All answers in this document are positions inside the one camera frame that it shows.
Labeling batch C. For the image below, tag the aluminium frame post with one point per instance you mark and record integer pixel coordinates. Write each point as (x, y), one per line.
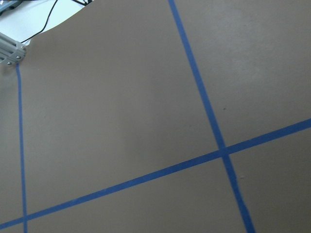
(11, 51)

